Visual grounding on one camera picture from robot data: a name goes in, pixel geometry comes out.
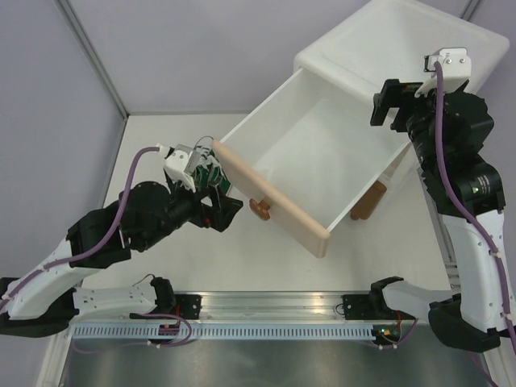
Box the white cabinet shell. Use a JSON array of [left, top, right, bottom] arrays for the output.
[[293, 0, 511, 210]]

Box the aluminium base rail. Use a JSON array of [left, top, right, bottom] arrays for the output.
[[175, 291, 415, 323]]

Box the right aluminium frame rail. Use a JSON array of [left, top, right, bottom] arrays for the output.
[[417, 167, 461, 294]]

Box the beige drawer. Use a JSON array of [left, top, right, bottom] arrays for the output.
[[212, 69, 408, 258]]

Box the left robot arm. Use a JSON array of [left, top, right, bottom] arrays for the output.
[[1, 181, 243, 338]]

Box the left corner aluminium post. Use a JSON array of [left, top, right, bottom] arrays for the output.
[[55, 0, 130, 122]]

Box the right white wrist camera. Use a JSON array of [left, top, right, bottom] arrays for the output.
[[414, 47, 472, 98]]

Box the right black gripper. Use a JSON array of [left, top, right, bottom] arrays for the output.
[[371, 77, 452, 171]]

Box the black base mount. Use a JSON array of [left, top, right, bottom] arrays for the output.
[[342, 293, 377, 321], [129, 294, 202, 320]]

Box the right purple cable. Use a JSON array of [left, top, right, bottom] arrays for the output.
[[433, 60, 516, 387]]

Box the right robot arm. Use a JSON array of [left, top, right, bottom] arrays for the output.
[[368, 79, 515, 353]]

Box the brown drawer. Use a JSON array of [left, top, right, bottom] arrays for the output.
[[350, 181, 387, 221]]

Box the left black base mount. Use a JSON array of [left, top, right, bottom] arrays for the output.
[[129, 294, 202, 320]]

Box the bear knob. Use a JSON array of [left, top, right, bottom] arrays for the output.
[[249, 198, 271, 221]]

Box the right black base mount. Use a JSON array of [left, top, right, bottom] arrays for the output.
[[342, 293, 377, 321]]

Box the white slotted cable duct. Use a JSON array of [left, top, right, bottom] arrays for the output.
[[72, 322, 375, 341]]

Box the green sneaker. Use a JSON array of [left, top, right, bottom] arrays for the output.
[[193, 135, 231, 194]]

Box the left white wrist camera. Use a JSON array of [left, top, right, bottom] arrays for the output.
[[157, 144, 210, 193]]

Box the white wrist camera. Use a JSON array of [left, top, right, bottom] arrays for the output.
[[157, 144, 210, 193], [414, 47, 472, 98]]

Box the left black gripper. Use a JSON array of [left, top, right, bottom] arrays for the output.
[[139, 173, 244, 251]]

